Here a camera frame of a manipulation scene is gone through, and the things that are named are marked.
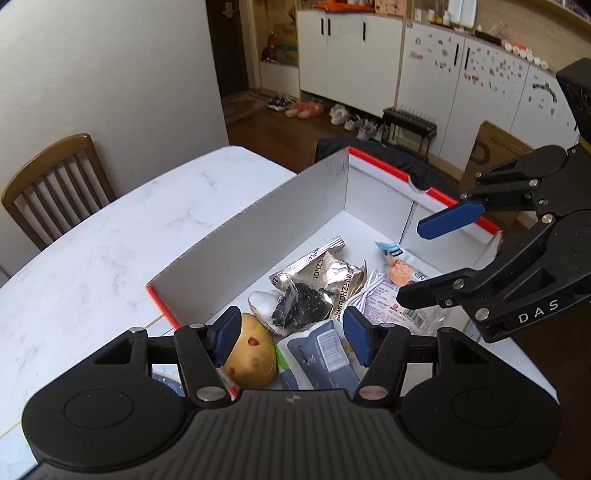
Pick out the red cardboard box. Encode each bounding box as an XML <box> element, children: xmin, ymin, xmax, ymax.
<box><xmin>146</xmin><ymin>146</ymin><xmax>505</xmax><ymax>398</ymax></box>

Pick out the black chair back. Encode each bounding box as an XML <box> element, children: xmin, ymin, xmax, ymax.
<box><xmin>315</xmin><ymin>136</ymin><xmax>456</xmax><ymax>195</ymax></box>

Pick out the packet of black bits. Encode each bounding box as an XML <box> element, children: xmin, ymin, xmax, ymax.
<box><xmin>249</xmin><ymin>281</ymin><xmax>334</xmax><ymax>336</ymax></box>

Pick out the row of shoes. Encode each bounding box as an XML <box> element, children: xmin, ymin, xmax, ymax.
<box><xmin>266</xmin><ymin>91</ymin><xmax>390</xmax><ymax>142</ymax></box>

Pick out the black metal rack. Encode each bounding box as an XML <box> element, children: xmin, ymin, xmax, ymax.
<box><xmin>382</xmin><ymin>106</ymin><xmax>437</xmax><ymax>160</ymax></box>

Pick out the pink label packet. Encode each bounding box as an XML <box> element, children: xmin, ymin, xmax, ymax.
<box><xmin>362</xmin><ymin>277</ymin><xmax>443</xmax><ymax>336</ymax></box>

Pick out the white marble desktop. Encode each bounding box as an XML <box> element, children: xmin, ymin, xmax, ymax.
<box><xmin>0</xmin><ymin>145</ymin><xmax>560</xmax><ymax>480</ymax></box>

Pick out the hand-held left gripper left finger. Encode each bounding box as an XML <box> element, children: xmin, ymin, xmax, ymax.
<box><xmin>94</xmin><ymin>306</ymin><xmax>243</xmax><ymax>408</ymax></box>

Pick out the white cable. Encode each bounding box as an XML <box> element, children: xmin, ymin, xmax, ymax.
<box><xmin>350</xmin><ymin>270</ymin><xmax>385</xmax><ymax>311</ymax></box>

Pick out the red rooster figure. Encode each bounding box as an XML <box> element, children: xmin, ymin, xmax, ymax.
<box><xmin>260</xmin><ymin>30</ymin><xmax>281</xmax><ymax>64</ymax></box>

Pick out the patterned door mat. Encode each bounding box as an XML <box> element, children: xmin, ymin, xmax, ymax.
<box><xmin>222</xmin><ymin>89</ymin><xmax>269</xmax><ymax>126</ymax></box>

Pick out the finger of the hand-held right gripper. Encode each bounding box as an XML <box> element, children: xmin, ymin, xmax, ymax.
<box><xmin>416</xmin><ymin>145</ymin><xmax>571</xmax><ymax>241</ymax></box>
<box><xmin>396</xmin><ymin>216</ymin><xmax>591</xmax><ymax>343</ymax></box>

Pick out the printed brown cardboard box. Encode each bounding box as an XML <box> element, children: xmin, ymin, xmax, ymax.
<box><xmin>462</xmin><ymin>119</ymin><xmax>535</xmax><ymax>195</ymax></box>

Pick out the white cabinet with black handles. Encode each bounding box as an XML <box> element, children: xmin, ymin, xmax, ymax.
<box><xmin>295</xmin><ymin>8</ymin><xmax>408</xmax><ymax>119</ymax></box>

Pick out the dark wooden door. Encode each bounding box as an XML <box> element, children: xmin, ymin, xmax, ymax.
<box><xmin>205</xmin><ymin>0</ymin><xmax>262</xmax><ymax>125</ymax></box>

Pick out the grey-blue packet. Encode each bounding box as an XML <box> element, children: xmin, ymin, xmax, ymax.
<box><xmin>276</xmin><ymin>320</ymin><xmax>366</xmax><ymax>394</ymax></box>

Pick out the clear packet with blue top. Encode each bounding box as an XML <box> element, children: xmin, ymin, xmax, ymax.
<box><xmin>373</xmin><ymin>240</ymin><xmax>428</xmax><ymax>290</ymax></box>

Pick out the white cabinet with stickers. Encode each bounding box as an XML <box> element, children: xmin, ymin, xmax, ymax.
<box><xmin>394</xmin><ymin>20</ymin><xmax>579</xmax><ymax>172</ymax></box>

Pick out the yellow potato toy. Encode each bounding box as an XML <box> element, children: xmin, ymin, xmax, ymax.
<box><xmin>217</xmin><ymin>312</ymin><xmax>278</xmax><ymax>389</ymax></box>

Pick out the silver foil snack packet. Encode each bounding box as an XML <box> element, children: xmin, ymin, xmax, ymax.
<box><xmin>269</xmin><ymin>237</ymin><xmax>369</xmax><ymax>320</ymax></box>

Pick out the wooden chair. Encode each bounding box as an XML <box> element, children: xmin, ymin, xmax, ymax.
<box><xmin>0</xmin><ymin>133</ymin><xmax>117</xmax><ymax>253</ymax></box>

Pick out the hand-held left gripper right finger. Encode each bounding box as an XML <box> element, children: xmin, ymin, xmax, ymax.
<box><xmin>342</xmin><ymin>305</ymin><xmax>486</xmax><ymax>409</ymax></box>

